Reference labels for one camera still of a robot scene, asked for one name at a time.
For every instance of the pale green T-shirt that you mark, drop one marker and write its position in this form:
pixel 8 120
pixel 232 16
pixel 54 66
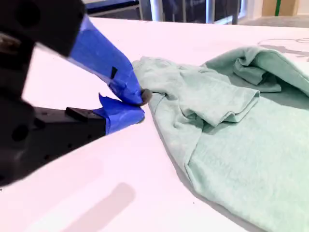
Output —
pixel 241 157

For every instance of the green vertical strip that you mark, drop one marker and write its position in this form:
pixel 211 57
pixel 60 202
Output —
pixel 278 7

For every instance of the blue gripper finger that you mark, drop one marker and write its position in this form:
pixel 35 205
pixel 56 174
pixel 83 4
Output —
pixel 101 53
pixel 120 118

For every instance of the metal pole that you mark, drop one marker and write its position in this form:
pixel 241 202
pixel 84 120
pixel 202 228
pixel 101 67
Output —
pixel 157 9
pixel 235 12
pixel 210 10

